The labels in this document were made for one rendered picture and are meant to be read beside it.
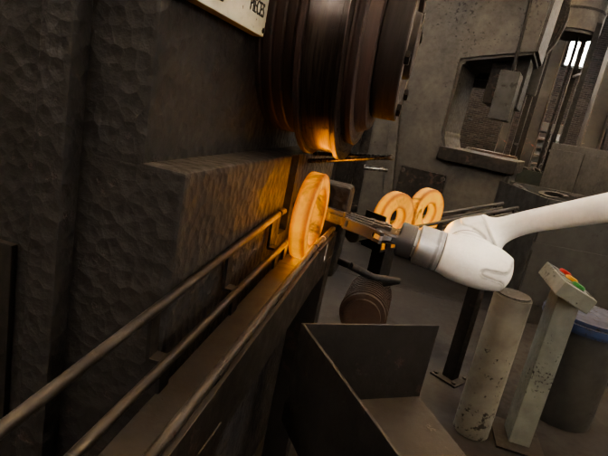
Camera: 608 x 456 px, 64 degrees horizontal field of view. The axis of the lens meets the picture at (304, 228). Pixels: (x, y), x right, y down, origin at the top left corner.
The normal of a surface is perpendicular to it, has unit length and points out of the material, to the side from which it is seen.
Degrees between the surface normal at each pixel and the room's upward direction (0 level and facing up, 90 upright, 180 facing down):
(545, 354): 90
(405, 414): 5
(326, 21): 96
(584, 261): 90
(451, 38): 90
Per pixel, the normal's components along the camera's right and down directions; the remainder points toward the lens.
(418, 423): 0.22, -0.92
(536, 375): -0.25, 0.19
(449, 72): -0.47, 0.13
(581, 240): 0.01, 0.25
